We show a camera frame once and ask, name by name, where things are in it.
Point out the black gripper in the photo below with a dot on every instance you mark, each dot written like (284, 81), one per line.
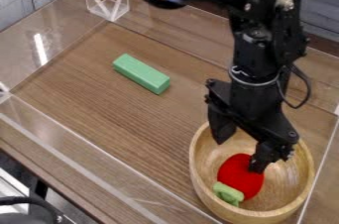
(247, 103)

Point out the red plush tomato green stem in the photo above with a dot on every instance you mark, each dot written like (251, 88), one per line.
(237, 184)

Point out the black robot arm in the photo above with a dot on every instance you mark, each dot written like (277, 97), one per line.
(269, 42)

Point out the wooden bowl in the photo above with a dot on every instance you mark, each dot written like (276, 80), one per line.
(285, 184)

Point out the green rectangular block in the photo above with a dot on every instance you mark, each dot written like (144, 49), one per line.
(143, 74)

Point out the clear acrylic enclosure wall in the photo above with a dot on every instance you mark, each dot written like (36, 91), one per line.
(113, 143)

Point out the clear acrylic corner bracket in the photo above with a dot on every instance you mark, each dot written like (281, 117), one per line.
(108, 9)

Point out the black metal table frame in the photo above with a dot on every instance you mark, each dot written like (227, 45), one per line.
(28, 202)

